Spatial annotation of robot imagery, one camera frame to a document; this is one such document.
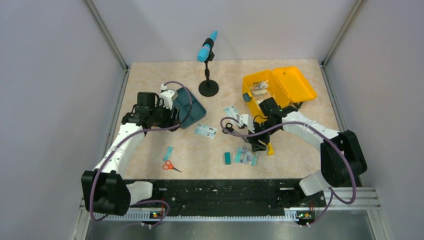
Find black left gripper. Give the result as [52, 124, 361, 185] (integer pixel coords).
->
[149, 100, 182, 132]

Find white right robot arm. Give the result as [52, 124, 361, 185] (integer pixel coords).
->
[240, 97, 368, 206]

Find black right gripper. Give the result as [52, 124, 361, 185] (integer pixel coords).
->
[246, 120, 280, 152]

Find beige bandage packet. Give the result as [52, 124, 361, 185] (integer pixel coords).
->
[250, 80, 269, 95]

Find teal sachet near scissors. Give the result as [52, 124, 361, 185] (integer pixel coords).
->
[163, 146, 174, 162]

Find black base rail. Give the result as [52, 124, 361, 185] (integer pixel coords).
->
[138, 178, 328, 217]

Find yellow medicine kit box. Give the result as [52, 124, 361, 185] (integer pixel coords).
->
[241, 66, 317, 117]

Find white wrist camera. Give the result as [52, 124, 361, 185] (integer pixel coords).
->
[237, 114, 253, 129]
[159, 84, 178, 110]

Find small orange scissors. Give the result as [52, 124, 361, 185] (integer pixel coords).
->
[162, 160, 181, 173]

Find white printed packet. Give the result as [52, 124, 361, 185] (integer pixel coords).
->
[223, 105, 240, 124]

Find blue microphone on stand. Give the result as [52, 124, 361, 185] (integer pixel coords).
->
[196, 30, 219, 97]

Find cluster of teal sachets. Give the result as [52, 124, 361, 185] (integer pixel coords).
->
[234, 145, 259, 166]

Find yellow curved plastic piece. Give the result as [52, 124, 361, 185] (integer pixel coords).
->
[267, 143, 274, 156]

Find teal divided tray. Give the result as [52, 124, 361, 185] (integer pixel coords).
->
[173, 87, 207, 129]

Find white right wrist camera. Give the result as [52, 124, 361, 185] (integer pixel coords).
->
[237, 114, 253, 129]

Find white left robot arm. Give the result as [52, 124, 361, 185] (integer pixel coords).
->
[81, 90, 180, 216]

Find white teal label packet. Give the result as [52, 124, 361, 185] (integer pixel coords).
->
[194, 124, 217, 139]

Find black handled bandage shears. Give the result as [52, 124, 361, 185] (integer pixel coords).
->
[222, 122, 247, 139]

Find teal rectangular block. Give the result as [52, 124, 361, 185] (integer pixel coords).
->
[224, 152, 232, 165]

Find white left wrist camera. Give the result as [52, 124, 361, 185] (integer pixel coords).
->
[159, 84, 178, 110]

